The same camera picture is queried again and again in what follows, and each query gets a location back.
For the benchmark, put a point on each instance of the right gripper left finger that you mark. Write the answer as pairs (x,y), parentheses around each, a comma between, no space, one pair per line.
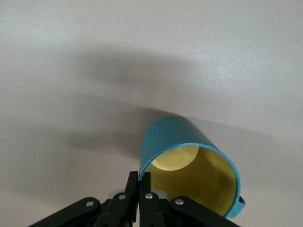
(132,184)

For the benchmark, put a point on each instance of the teal cup yellow inside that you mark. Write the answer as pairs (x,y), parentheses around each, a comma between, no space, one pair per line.
(175,134)

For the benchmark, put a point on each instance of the brown table mat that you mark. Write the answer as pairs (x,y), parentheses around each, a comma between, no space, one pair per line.
(71,71)

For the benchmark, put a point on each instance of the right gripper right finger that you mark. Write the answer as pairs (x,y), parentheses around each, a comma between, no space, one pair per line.
(145,184)

